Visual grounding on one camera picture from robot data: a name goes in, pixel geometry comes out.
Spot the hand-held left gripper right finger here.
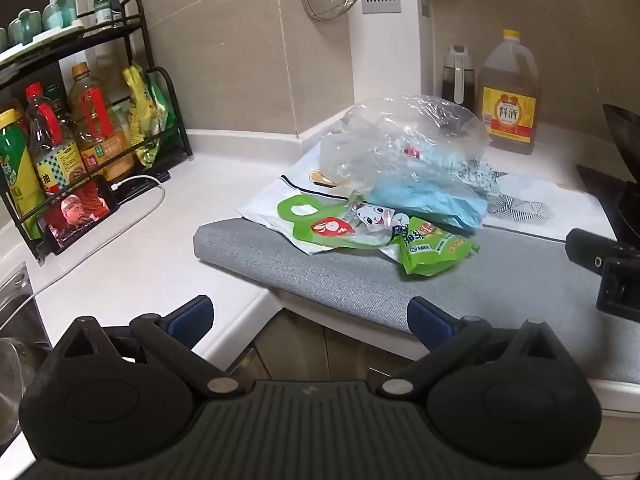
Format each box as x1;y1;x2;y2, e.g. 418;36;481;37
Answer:
372;296;571;401

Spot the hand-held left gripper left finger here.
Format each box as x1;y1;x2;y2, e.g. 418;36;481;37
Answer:
50;296;246;401

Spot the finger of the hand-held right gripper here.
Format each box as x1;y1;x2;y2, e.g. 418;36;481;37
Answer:
565;228;623;277
596;256;640;323

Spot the green snack packet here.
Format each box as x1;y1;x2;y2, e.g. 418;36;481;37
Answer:
397;215;481;277

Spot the rabbit print sachet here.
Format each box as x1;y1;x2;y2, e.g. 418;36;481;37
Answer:
355;202;406;236

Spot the light blue plastic bag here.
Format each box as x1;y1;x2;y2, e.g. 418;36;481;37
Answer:
367;172;488;233

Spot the green white pouch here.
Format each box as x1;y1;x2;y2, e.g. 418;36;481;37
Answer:
277;194;396;256

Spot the clear plastic bag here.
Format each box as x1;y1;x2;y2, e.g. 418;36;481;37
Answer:
319;96;492;196

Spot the grey mat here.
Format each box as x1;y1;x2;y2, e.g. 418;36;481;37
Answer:
194;195;640;386

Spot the black wok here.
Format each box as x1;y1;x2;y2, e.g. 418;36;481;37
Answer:
602;104;640;183

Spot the white printed mat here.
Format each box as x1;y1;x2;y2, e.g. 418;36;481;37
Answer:
237;157;603;256

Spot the black smartphone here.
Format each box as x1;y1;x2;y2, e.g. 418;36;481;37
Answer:
39;175;122;256

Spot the yellow cap cooking wine jug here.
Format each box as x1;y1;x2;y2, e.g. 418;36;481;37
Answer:
476;29;543;156

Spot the steel sink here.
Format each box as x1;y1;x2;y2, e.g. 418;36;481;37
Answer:
0;260;51;361

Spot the yellow green snack bag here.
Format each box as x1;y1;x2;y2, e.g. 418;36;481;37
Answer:
122;62;171;168

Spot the red cap sauce bottle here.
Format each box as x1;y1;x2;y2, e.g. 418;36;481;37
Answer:
25;82;88;196

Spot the dark sauce dispenser bottle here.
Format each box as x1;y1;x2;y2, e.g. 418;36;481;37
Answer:
441;45;478;111

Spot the orange cap bottle red label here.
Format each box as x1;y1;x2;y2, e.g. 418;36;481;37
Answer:
67;62;136;181

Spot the green yellow canister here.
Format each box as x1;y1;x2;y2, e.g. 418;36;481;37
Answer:
0;109;43;241

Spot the green cap dark bottle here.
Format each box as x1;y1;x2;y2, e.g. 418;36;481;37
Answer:
45;84;76;126

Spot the white tray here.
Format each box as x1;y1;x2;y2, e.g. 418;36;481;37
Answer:
0;20;86;58

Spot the celadon ceramic cup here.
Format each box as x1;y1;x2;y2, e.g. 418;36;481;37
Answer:
9;7;42;43
42;0;78;31

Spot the white cable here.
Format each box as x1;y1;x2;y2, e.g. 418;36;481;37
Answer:
30;175;166;306

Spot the black wire rack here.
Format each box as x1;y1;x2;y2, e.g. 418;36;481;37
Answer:
0;0;193;263

